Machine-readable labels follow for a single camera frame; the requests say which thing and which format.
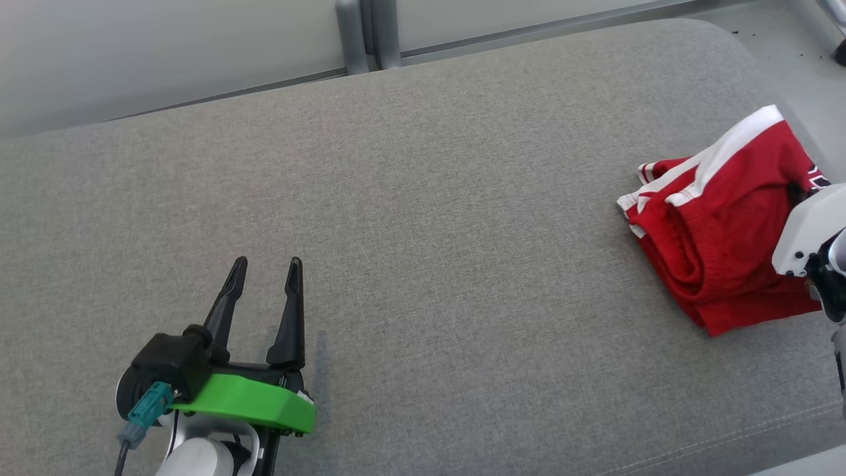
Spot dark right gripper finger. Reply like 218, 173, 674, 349
787, 180, 816, 208

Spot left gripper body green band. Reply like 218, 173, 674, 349
173, 362, 317, 476

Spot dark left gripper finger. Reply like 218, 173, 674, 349
202, 257, 249, 362
266, 257, 305, 370

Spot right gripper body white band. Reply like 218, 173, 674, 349
772, 184, 846, 324

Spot red shorts white trim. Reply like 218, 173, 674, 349
617, 104, 820, 292

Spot red basketball jersey white sleeves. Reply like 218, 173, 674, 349
628, 157, 831, 337

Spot grey fabric sofa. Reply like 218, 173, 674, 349
0, 18, 846, 476

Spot teal plug left camera cable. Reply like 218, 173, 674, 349
114, 382, 176, 476

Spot grey cylindrical post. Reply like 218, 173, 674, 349
371, 0, 402, 71
335, 0, 369, 75

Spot grey wall base rail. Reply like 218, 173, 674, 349
102, 0, 731, 125

